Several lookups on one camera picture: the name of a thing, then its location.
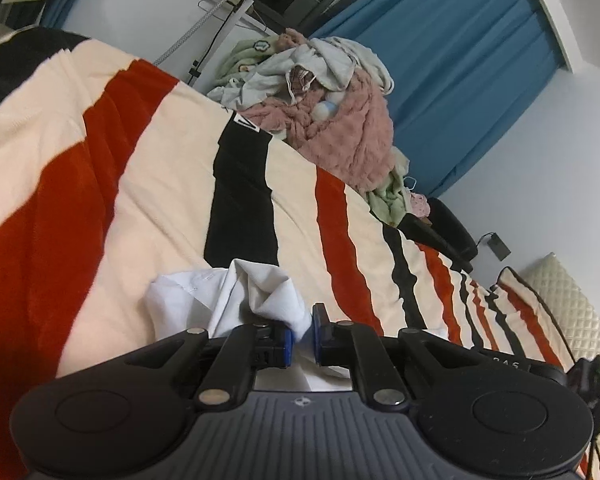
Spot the light blue t-shirt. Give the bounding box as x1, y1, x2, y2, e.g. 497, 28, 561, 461
145, 258, 353, 393

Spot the cream quilted headboard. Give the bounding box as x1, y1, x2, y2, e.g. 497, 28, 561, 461
522, 252, 600, 366

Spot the black wall socket charger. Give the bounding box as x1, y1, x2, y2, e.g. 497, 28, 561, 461
475, 232, 512, 262

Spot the wide blue curtain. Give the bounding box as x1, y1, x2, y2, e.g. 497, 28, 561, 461
307, 0, 568, 198

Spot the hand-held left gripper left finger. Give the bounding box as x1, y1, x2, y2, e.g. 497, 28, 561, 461
122, 322, 296, 406

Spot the grey white garment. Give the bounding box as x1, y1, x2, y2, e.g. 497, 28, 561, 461
207, 36, 396, 111

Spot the pink fluffy blanket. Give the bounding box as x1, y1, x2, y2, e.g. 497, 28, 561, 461
247, 27, 396, 193

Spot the garment steamer stand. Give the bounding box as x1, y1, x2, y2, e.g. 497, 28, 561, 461
155, 0, 271, 88

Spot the striped pillow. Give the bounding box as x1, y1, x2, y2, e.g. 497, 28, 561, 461
490, 266, 581, 366

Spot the red black cream striped blanket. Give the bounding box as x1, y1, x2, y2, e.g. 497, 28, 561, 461
0, 27, 596, 480

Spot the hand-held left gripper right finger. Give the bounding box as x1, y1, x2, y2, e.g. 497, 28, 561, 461
311, 302, 481, 406

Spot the black armchair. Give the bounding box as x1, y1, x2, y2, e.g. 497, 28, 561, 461
397, 197, 481, 273

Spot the pink cloth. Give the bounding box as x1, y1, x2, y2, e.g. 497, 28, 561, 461
409, 191, 433, 218

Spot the pile of mixed clothes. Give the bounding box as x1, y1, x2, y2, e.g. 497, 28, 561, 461
207, 37, 413, 228

